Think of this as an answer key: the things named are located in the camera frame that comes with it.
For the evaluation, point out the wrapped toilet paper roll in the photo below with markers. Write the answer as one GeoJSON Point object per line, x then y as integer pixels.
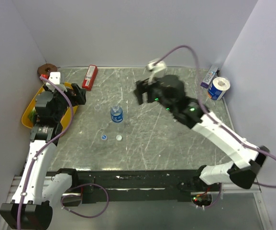
{"type": "Point", "coordinates": [218, 88]}

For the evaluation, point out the white upturned bottle cap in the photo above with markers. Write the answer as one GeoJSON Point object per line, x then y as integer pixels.
{"type": "Point", "coordinates": [118, 137]}

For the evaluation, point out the silver white left wrist camera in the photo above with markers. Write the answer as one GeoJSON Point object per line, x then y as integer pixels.
{"type": "Point", "coordinates": [57, 79]}

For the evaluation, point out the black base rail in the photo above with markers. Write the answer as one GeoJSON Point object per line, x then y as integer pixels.
{"type": "Point", "coordinates": [144, 185]}

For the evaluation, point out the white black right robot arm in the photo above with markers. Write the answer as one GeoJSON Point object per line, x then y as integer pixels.
{"type": "Point", "coordinates": [246, 161]}

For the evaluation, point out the brown lid white canister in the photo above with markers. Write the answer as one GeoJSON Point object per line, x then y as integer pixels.
{"type": "Point", "coordinates": [46, 69]}

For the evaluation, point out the red flat box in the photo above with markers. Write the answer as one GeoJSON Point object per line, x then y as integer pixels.
{"type": "Point", "coordinates": [90, 77]}

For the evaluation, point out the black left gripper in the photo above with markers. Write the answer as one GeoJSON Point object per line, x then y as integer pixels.
{"type": "Point", "coordinates": [80, 94]}

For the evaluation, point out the blue label Pocari bottle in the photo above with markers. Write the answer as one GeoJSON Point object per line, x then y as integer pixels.
{"type": "Point", "coordinates": [116, 114]}

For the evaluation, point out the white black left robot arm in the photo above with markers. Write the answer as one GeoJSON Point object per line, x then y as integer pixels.
{"type": "Point", "coordinates": [31, 206]}

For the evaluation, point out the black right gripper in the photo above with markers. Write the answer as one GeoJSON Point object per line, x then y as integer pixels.
{"type": "Point", "coordinates": [144, 86]}

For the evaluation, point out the red cable connector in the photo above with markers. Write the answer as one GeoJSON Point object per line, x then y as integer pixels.
{"type": "Point", "coordinates": [44, 76]}

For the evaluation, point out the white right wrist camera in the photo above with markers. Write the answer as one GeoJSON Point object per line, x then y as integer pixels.
{"type": "Point", "coordinates": [157, 70]}

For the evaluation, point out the yellow plastic basket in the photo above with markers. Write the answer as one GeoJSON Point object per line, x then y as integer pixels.
{"type": "Point", "coordinates": [40, 111]}

